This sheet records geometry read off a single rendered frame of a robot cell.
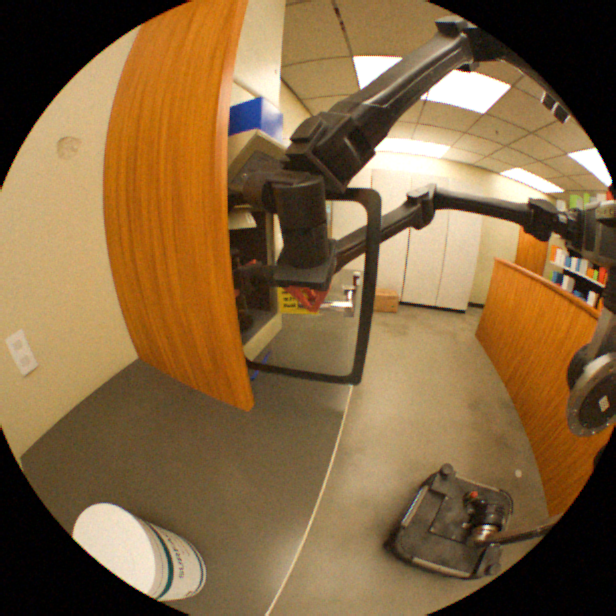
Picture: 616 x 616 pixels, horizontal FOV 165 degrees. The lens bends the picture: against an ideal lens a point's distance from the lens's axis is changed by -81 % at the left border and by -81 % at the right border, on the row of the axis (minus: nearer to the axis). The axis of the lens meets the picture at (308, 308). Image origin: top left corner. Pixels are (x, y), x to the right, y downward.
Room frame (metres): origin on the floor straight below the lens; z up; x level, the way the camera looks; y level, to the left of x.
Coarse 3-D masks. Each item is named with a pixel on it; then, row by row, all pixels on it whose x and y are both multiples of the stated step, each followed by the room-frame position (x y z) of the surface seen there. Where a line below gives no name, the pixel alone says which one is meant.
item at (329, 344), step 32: (352, 192) 0.35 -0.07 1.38; (256, 224) 0.39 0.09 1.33; (352, 224) 0.35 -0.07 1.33; (256, 256) 0.39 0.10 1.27; (352, 256) 0.35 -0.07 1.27; (256, 288) 0.39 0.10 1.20; (352, 288) 0.35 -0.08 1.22; (256, 320) 0.39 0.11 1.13; (288, 320) 0.38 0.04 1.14; (320, 320) 0.36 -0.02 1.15; (352, 320) 0.35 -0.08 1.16; (256, 352) 0.39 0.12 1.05; (288, 352) 0.38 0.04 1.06; (320, 352) 0.36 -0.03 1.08; (352, 352) 0.35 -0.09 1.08; (352, 384) 0.34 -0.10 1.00
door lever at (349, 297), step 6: (348, 294) 0.35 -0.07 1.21; (354, 294) 0.34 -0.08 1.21; (312, 300) 0.32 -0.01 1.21; (324, 300) 0.32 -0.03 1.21; (330, 300) 0.32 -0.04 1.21; (336, 300) 0.32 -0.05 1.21; (348, 300) 0.32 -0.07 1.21; (354, 300) 0.34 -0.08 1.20; (300, 306) 0.32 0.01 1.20; (324, 306) 0.31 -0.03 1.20; (330, 306) 0.31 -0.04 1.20; (336, 306) 0.30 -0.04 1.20; (342, 306) 0.30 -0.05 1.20; (348, 306) 0.30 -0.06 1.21; (348, 312) 0.30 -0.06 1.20
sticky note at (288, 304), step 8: (280, 288) 0.38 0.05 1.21; (280, 296) 0.38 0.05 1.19; (288, 296) 0.37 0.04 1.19; (280, 304) 0.38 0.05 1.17; (288, 304) 0.38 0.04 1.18; (296, 304) 0.37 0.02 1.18; (280, 312) 0.38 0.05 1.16; (288, 312) 0.38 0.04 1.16; (296, 312) 0.37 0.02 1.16; (304, 312) 0.37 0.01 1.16; (312, 312) 0.36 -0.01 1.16
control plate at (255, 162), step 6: (252, 156) 0.42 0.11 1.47; (258, 156) 0.43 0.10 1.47; (264, 156) 0.45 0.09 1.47; (270, 156) 0.47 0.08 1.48; (246, 162) 0.42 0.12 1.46; (252, 162) 0.43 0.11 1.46; (258, 162) 0.45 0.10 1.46; (264, 162) 0.47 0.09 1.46; (246, 168) 0.43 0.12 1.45; (252, 168) 0.45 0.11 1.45; (258, 168) 0.47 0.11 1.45; (240, 174) 0.43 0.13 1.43; (246, 174) 0.45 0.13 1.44; (234, 180) 0.43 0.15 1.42; (240, 180) 0.45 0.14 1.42
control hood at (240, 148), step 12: (252, 132) 0.38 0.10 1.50; (228, 144) 0.39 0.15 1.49; (240, 144) 0.39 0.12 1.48; (252, 144) 0.39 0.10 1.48; (264, 144) 0.42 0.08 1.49; (276, 144) 0.45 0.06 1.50; (228, 156) 0.39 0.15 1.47; (240, 156) 0.39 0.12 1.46; (276, 156) 0.49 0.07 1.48; (228, 168) 0.39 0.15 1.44; (240, 168) 0.42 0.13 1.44; (228, 180) 0.42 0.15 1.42
